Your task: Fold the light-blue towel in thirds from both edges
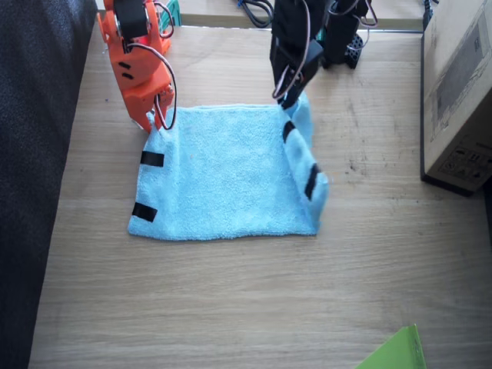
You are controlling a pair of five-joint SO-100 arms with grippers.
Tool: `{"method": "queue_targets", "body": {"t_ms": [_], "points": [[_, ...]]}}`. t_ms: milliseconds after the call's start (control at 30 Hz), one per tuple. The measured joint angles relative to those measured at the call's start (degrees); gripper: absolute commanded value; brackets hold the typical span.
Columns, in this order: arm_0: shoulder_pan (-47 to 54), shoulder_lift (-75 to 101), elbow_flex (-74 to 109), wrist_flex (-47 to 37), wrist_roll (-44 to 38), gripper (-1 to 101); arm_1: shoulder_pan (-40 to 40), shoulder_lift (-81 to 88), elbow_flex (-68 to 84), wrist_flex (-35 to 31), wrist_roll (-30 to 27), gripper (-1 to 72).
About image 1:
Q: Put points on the light blue towel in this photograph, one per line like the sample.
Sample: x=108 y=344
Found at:
x=230 y=173

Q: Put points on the wooden ledge board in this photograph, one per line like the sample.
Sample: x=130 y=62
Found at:
x=215 y=21

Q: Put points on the grey foam panel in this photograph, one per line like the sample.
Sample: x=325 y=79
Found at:
x=30 y=192

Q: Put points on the brown cardboard box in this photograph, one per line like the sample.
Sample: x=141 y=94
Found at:
x=461 y=96

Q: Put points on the lime green plastic sheet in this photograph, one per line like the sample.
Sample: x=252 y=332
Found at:
x=399 y=353

